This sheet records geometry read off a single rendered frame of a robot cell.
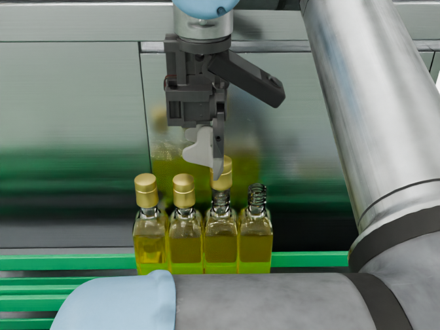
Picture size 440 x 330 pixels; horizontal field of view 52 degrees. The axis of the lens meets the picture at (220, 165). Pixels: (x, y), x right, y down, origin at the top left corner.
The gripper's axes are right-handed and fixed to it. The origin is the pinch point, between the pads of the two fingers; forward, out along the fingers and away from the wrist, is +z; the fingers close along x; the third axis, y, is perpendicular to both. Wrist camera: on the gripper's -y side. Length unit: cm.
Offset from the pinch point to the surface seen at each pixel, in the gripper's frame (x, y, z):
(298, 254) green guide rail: -3.2, -14.6, 22.0
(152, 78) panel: -11.7, 10.8, -9.2
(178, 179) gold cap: 0.3, 6.4, 2.3
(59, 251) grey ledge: -13.4, 34.2, 30.5
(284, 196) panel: -11.9, -12.6, 15.0
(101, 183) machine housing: -14.6, 23.1, 13.6
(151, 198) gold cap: 1.6, 10.7, 5.0
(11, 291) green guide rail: 4.6, 35.6, 22.4
